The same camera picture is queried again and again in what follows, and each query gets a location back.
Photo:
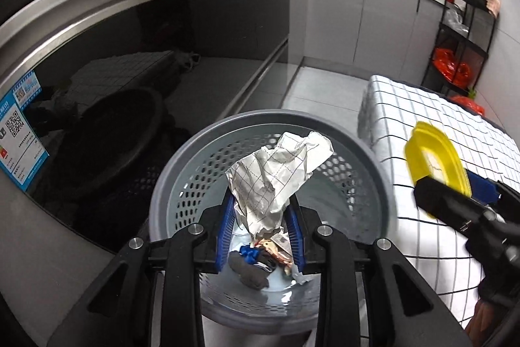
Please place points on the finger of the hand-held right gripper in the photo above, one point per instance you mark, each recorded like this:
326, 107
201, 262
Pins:
443, 200
479, 184

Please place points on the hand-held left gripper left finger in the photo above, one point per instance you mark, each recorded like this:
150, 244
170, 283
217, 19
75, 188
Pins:
225, 237

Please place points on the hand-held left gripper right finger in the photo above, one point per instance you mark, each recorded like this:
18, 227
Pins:
294, 237

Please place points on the blue wrapper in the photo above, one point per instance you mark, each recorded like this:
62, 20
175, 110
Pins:
250, 252

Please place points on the grey sock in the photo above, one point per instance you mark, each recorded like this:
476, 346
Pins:
250, 274

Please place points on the yellow plastic lid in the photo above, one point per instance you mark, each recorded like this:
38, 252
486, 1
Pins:
438, 152

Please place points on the checkered paper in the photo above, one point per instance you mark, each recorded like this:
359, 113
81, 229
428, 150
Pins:
276, 176

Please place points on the grey perforated plastic basket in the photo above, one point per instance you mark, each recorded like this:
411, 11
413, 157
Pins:
357, 176

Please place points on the person's right hand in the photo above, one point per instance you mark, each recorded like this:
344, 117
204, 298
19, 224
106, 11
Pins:
479, 320

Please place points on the white checkered tablecloth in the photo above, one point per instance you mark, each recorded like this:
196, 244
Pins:
426, 249

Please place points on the black metal shelf rack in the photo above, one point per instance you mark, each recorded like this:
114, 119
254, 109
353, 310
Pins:
487, 50

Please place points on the clear plastic packaging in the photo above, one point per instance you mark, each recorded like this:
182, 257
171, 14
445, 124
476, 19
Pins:
457, 21

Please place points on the pink cloth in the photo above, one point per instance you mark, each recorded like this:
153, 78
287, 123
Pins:
493, 5

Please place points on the white kitchen cabinets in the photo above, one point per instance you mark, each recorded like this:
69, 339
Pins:
333, 13

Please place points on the black glass cabinet front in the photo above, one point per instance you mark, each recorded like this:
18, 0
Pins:
122, 46

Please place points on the blue label sticker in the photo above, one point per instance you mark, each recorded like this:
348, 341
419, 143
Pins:
24, 135

